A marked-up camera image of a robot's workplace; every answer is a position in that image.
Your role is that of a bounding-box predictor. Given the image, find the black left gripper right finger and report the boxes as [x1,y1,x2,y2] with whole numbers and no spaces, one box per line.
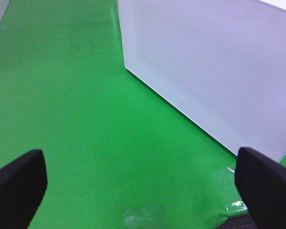
[235,147,286,229]

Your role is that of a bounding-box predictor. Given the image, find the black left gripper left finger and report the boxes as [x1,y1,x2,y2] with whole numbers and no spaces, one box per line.
[0,149,48,229]

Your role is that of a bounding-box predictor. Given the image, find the clear tape patch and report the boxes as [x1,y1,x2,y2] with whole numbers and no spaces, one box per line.
[123,167,254,229]

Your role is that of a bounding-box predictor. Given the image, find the white microwave door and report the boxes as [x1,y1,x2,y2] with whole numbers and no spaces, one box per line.
[118,0,286,161]

